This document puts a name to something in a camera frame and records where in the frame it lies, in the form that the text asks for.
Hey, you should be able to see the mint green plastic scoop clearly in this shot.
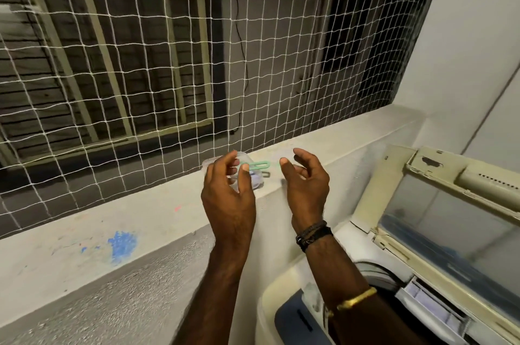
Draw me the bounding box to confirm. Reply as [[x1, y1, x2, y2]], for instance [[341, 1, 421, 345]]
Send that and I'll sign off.
[[238, 160, 272, 171]]

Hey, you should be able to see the black thread wristband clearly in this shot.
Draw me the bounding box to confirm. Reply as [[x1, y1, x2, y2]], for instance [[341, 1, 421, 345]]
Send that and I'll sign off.
[[295, 220, 334, 253]]

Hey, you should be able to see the cream framed louvred window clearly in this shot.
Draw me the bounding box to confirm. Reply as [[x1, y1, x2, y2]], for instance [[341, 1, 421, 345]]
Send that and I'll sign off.
[[0, 0, 215, 169]]

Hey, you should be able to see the gold bangle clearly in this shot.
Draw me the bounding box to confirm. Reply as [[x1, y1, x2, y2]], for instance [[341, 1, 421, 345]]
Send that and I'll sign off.
[[324, 287, 378, 318]]

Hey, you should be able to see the person's left forearm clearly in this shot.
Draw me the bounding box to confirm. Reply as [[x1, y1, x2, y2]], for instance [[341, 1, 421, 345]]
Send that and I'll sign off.
[[172, 237, 252, 345]]

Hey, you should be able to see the person's right forearm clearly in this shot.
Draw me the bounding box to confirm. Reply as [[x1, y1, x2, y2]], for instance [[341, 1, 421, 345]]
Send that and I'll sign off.
[[304, 235, 423, 345]]

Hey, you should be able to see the cream blue washing machine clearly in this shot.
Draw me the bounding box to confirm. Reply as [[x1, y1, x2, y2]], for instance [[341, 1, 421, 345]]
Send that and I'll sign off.
[[253, 145, 520, 345]]

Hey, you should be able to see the glass-windowed washing machine lid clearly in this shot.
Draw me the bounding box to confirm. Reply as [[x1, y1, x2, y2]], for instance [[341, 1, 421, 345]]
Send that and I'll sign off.
[[351, 145, 520, 345]]

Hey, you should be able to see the white detergent drawer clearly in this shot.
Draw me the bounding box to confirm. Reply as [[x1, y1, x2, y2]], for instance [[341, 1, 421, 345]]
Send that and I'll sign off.
[[396, 275, 480, 337]]

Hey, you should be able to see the person's left hand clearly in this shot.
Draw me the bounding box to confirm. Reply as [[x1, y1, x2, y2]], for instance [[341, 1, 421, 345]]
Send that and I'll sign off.
[[201, 149, 257, 243]]

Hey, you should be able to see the white window safety net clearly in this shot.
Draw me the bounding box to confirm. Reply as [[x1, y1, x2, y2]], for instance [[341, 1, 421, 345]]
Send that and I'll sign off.
[[0, 0, 450, 240]]

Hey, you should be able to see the person's right hand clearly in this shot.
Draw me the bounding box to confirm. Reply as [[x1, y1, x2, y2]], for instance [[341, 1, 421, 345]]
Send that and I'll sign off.
[[279, 148, 330, 232]]

